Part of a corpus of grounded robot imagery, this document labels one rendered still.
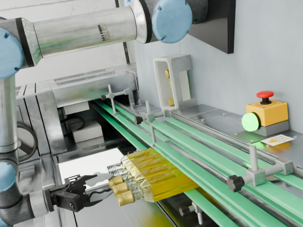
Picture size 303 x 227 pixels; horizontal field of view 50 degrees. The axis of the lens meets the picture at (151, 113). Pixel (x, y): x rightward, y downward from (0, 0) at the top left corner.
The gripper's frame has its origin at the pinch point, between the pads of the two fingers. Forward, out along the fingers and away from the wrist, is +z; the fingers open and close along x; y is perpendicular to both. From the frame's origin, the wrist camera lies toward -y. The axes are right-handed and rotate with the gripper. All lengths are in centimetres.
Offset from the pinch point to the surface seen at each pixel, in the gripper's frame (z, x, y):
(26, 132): -28, -4, 95
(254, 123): 31.1, -18.3, -33.8
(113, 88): 26, -17, 95
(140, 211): 7.3, 12.9, 1.1
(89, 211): -8.5, 12.7, 11.7
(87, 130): 7, 7, 108
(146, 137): 20.3, -4.4, 22.9
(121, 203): -0.6, 0.9, -13.1
